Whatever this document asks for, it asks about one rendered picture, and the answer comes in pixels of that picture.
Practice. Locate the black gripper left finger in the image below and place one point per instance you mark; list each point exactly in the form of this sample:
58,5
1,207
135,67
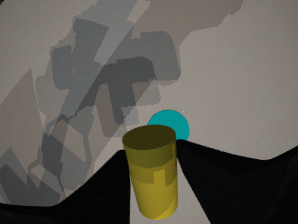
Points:
103,199

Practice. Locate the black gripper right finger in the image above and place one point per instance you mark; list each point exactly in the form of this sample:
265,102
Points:
234,189

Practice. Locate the yellow cylinder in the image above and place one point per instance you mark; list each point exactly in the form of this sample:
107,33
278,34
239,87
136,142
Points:
152,162

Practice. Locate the cyan circle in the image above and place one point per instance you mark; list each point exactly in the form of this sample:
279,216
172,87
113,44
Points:
174,120

